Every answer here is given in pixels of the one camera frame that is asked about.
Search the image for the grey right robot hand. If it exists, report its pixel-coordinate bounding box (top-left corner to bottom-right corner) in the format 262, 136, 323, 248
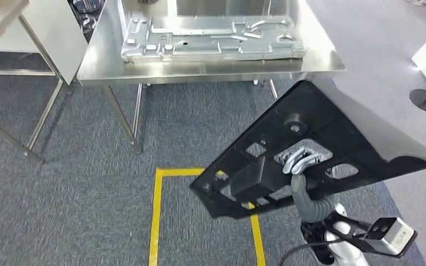
273, 139, 333, 207

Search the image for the black plastic plate bracket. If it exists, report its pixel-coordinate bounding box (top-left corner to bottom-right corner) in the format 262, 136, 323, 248
190, 80, 426, 220

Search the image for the stainless steel workbench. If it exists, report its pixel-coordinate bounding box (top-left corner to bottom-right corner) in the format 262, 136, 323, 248
76, 0, 347, 154

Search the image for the stamped silver metal panel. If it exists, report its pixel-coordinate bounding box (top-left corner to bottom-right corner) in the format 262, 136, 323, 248
120, 14, 307, 64

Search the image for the round chrome stool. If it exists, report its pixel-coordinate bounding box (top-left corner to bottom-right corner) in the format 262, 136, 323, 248
68, 0, 106, 44

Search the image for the stainless steel table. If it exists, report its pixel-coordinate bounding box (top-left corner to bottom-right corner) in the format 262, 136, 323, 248
0, 0, 67, 165

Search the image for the black camera cable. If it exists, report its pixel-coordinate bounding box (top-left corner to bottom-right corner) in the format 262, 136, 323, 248
278, 239, 342, 266

